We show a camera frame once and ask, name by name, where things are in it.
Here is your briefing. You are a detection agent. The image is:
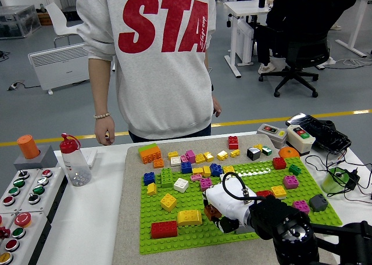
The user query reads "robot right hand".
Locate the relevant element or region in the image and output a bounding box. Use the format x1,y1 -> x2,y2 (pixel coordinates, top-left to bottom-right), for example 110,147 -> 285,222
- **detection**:
202,183 -> 258,235

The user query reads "white flat panel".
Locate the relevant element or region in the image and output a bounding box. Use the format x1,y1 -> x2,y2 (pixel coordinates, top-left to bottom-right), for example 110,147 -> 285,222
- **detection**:
78,148 -> 98,169

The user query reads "yellow and white brick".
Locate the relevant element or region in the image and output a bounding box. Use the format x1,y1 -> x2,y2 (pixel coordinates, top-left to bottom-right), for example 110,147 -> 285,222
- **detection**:
270,185 -> 287,200

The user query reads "red long brick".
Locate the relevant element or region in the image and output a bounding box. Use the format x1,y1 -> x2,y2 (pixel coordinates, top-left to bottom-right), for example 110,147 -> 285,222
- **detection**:
150,220 -> 178,239

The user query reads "orange cylinder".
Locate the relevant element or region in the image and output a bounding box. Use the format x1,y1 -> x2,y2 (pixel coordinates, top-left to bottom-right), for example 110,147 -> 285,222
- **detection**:
16,134 -> 41,160

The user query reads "white desk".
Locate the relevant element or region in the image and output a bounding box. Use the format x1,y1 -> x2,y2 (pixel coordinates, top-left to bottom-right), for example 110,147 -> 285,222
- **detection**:
335,0 -> 372,58
224,0 -> 276,79

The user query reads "grey push-button box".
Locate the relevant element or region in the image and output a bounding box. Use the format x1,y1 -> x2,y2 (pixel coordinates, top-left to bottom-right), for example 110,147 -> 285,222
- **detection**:
256,122 -> 289,150

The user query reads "large yellow brick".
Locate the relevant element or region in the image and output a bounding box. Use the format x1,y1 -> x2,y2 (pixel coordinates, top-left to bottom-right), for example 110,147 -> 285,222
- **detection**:
159,193 -> 178,213

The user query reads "black floor plug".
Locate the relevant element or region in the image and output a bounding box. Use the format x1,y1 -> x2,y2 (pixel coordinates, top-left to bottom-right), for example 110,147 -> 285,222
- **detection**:
6,81 -> 26,92

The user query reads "brown brick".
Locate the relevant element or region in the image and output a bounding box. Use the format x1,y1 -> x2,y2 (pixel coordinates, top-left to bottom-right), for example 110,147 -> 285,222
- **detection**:
203,204 -> 219,221

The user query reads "dark grey slope brick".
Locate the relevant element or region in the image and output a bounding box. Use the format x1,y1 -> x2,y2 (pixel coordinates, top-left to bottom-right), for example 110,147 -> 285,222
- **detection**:
308,194 -> 329,213

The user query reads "orange fruit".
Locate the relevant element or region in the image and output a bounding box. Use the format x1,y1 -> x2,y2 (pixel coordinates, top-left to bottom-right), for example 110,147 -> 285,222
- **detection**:
278,146 -> 301,159

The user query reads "grey four-button control box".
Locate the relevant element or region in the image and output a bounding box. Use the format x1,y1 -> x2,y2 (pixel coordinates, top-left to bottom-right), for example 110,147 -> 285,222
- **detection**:
0,168 -> 40,214
17,167 -> 68,224

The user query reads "grey emergency-stop control box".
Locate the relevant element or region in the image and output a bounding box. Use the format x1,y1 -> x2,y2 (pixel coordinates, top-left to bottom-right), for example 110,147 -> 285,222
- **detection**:
0,211 -> 53,265

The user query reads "yellow curved brick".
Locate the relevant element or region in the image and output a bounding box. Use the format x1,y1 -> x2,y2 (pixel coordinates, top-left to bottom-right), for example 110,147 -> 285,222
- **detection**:
177,209 -> 203,227

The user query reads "clear bottle red cap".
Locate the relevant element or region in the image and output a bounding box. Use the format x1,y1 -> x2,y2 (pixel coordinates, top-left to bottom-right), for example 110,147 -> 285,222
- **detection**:
59,132 -> 92,188

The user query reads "person's left hand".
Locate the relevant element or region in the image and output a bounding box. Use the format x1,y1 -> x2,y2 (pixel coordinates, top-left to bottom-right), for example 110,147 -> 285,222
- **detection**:
211,95 -> 223,117

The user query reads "person's right hand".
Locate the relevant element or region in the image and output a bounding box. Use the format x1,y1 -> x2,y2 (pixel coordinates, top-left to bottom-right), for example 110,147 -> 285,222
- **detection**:
94,116 -> 116,146

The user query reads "lime green tall brick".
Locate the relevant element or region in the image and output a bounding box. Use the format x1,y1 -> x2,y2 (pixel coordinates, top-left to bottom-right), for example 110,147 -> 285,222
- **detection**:
160,167 -> 174,189

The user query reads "grey-brown mat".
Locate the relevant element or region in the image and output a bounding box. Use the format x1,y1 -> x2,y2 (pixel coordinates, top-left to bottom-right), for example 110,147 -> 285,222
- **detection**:
112,132 -> 338,265

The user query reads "clear storage crate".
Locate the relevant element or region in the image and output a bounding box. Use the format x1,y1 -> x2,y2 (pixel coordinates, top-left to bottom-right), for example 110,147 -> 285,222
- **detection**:
0,5 -> 42,40

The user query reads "black handheld controller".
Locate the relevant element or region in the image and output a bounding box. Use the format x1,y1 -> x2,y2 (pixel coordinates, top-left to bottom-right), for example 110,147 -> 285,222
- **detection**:
285,112 -> 352,156

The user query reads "orange long brick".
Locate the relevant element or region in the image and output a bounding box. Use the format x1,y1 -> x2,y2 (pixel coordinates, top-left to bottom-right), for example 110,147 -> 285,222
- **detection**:
139,146 -> 163,165

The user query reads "beige push-button box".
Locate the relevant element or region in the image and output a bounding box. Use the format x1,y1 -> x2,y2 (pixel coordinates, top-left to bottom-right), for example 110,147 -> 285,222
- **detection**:
286,124 -> 316,157

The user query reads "standing person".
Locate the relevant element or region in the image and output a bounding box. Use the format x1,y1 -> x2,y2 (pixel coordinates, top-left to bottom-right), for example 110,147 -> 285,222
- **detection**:
76,0 -> 223,146

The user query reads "white chair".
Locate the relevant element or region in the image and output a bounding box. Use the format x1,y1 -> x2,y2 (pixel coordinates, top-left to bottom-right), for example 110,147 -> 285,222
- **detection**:
45,2 -> 85,48

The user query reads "black office chair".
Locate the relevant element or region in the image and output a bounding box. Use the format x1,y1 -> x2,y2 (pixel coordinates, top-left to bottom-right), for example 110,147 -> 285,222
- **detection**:
257,0 -> 360,98

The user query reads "lime green flat brick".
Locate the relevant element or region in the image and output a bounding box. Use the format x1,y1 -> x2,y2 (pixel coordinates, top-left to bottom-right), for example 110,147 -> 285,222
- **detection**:
137,143 -> 159,154

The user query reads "green studded baseplate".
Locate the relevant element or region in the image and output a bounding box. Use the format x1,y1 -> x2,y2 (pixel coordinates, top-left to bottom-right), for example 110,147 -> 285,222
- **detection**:
138,156 -> 343,255

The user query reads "green translucent cup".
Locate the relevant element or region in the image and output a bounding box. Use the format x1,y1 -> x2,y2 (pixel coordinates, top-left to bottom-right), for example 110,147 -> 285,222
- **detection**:
323,166 -> 349,194

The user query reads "black plug with cord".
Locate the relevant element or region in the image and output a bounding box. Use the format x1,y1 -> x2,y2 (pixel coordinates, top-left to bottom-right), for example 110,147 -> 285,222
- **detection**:
304,153 -> 372,205

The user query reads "wooden box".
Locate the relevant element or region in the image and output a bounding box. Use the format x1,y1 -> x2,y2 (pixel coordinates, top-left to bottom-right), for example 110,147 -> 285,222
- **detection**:
37,11 -> 54,27

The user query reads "white panel heater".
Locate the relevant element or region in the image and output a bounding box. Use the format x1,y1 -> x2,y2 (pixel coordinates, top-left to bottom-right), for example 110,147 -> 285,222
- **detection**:
27,42 -> 91,95

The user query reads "grey block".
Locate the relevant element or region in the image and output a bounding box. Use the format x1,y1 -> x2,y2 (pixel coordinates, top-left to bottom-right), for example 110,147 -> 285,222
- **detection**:
13,145 -> 59,172

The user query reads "black slope brick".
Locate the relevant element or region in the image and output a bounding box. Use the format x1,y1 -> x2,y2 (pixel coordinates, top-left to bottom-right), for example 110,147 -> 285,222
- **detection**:
246,146 -> 262,161

